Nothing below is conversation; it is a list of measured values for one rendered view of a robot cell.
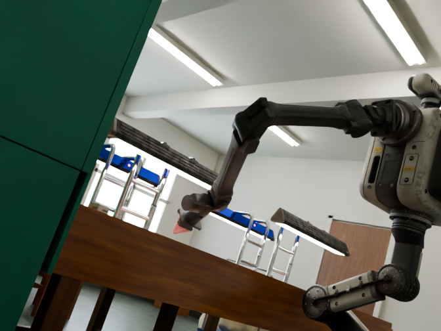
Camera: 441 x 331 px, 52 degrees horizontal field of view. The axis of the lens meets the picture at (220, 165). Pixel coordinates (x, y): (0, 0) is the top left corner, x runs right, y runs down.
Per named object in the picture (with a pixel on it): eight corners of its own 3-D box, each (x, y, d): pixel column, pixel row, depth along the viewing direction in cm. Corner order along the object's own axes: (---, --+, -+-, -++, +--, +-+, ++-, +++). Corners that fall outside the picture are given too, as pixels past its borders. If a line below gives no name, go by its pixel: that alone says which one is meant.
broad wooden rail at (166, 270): (384, 361, 224) (392, 323, 229) (45, 270, 113) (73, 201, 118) (362, 353, 234) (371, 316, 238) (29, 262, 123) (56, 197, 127)
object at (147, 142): (232, 197, 194) (237, 181, 196) (110, 134, 156) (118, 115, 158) (220, 196, 200) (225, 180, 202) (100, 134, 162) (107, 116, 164)
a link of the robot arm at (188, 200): (230, 205, 162) (222, 185, 166) (209, 200, 153) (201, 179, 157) (207, 222, 167) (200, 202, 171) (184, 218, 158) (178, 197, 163)
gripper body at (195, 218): (176, 209, 170) (189, 199, 167) (195, 218, 176) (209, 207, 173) (178, 224, 166) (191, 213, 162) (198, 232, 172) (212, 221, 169)
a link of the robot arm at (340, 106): (262, 118, 121) (249, 90, 126) (240, 149, 131) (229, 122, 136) (378, 123, 143) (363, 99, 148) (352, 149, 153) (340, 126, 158)
